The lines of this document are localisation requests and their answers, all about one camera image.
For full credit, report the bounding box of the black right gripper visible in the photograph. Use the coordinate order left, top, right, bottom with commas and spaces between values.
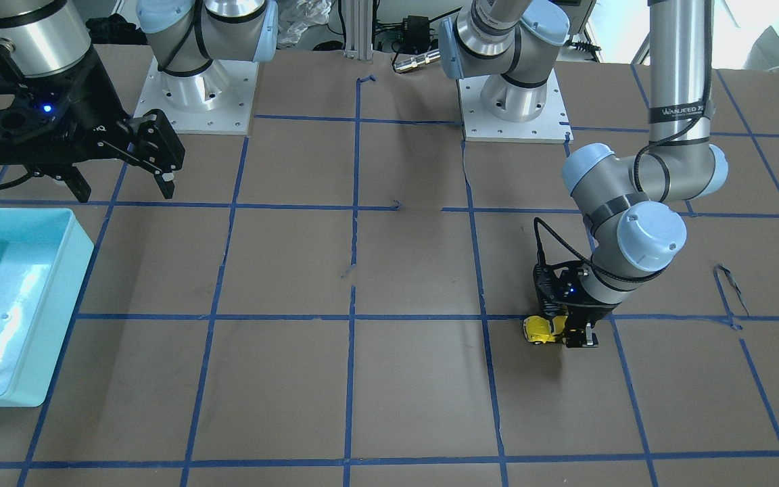
0, 47, 185, 204

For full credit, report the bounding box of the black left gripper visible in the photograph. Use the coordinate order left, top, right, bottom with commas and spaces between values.
533, 261, 617, 348

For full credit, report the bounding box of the yellow toy beetle car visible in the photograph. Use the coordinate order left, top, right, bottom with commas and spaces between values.
523, 315, 567, 344

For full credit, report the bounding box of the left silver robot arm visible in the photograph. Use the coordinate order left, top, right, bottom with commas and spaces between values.
438, 1, 728, 348

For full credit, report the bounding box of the teal plastic storage bin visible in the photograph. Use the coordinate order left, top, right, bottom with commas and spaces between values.
0, 208, 95, 407

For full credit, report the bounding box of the brown paper table cover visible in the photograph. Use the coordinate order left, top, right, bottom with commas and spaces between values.
0, 51, 779, 486

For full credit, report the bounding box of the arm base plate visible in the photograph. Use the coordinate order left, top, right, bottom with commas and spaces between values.
134, 59, 261, 135
458, 71, 574, 144

